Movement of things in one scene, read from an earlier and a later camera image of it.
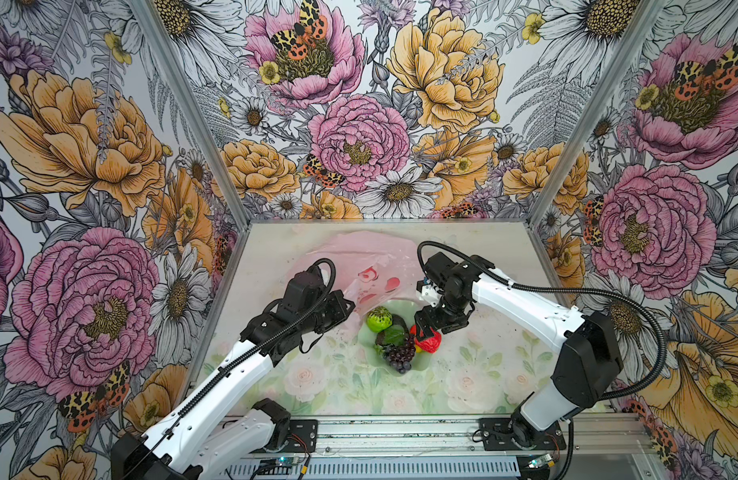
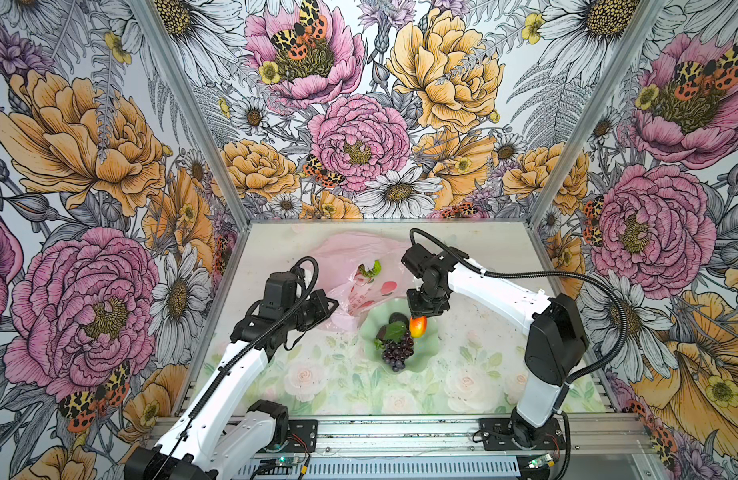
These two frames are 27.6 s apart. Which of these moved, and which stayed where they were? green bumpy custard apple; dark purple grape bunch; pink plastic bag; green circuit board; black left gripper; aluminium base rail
Moved: green bumpy custard apple; black left gripper
Stayed: dark purple grape bunch; aluminium base rail; green circuit board; pink plastic bag
